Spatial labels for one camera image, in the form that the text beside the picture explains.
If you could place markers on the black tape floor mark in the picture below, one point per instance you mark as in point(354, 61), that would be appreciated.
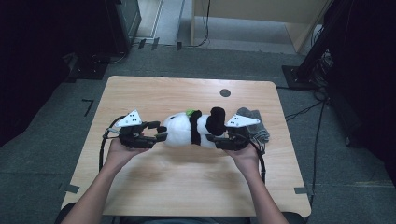
point(89, 105)

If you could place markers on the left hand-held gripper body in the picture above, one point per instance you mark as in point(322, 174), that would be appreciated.
point(130, 119)

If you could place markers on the person's right hand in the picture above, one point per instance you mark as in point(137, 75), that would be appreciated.
point(247, 160)

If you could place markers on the dark glass-front cabinet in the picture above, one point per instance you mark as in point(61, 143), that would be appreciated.
point(124, 21)

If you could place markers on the beige wooden cabinet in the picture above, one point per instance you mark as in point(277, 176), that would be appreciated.
point(249, 9)

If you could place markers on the person's clothing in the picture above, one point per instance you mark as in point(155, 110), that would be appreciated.
point(186, 221)

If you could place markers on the black metal stand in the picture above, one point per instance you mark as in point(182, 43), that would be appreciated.
point(299, 76)

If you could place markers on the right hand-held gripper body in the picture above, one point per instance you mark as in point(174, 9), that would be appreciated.
point(239, 138)

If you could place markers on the panda plush toy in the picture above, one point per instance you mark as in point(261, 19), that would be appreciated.
point(180, 132)

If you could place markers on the person's left hand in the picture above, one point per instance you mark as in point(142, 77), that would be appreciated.
point(116, 154)

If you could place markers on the small black floor clip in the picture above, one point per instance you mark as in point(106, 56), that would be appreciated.
point(141, 43)
point(179, 46)
point(155, 43)

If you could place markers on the grey fluffy towel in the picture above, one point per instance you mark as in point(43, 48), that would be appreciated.
point(260, 130)

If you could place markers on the round grey table grommet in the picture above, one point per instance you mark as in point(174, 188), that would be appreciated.
point(225, 93)

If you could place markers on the black floor plate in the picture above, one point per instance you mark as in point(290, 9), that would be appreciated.
point(88, 73)

